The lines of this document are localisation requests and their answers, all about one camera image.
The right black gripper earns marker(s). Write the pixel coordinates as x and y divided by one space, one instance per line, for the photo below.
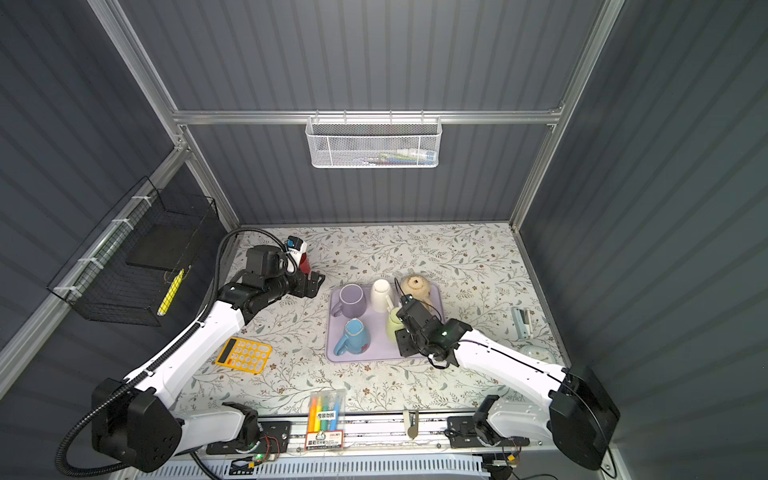
403 346

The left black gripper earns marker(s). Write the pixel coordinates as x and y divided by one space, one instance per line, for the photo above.
313 286

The light green mug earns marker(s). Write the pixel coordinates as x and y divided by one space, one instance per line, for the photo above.
393 325

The red mug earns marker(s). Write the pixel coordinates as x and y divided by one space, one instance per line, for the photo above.
303 263

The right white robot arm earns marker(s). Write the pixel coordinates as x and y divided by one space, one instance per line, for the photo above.
570 405

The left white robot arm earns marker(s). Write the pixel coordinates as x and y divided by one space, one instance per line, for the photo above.
132 419

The purple mug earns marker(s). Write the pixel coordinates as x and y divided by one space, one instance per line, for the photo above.
351 302

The blue dotted mug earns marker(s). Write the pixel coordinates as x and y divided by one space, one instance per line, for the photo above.
355 338

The white mug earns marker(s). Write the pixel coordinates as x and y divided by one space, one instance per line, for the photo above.
381 298

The lavender plastic tray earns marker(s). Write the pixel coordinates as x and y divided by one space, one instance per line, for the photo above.
381 346

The yellow calculator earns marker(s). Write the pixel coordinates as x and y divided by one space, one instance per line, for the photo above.
244 355

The pack of coloured markers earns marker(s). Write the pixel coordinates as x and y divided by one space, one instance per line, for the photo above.
324 423

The yellow highlighter pen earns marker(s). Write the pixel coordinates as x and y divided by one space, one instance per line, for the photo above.
170 294

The black wire basket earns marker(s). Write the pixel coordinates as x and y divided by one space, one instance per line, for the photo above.
125 273

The white wire mesh basket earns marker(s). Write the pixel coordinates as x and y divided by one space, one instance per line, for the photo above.
367 145

